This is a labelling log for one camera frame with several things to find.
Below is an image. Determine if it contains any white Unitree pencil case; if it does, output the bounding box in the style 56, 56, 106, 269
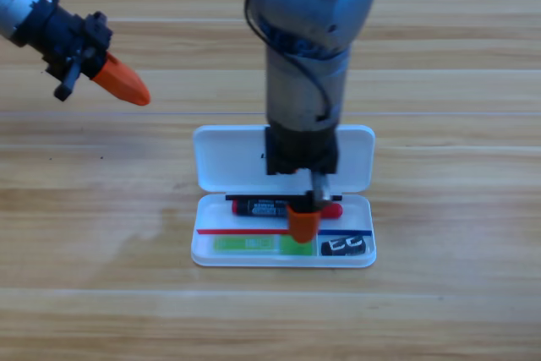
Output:
190, 123, 377, 269

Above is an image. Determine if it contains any red black marker pen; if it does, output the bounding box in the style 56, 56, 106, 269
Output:
230, 198, 344, 219

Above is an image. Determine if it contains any black eraser white print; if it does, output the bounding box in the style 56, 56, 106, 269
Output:
320, 236, 367, 257

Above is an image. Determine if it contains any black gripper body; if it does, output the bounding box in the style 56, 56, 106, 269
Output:
265, 123, 342, 214
16, 0, 114, 103

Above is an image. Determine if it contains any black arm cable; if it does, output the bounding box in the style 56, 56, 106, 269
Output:
243, 0, 335, 123

